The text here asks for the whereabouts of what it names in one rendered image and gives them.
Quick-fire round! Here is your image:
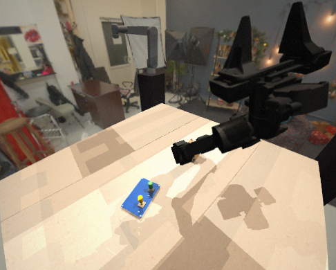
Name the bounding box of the blue circuit board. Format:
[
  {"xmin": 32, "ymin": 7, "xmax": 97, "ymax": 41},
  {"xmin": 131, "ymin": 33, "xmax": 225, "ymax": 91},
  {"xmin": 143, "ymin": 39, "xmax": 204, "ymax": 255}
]
[{"xmin": 121, "ymin": 178, "xmax": 160, "ymax": 219}]

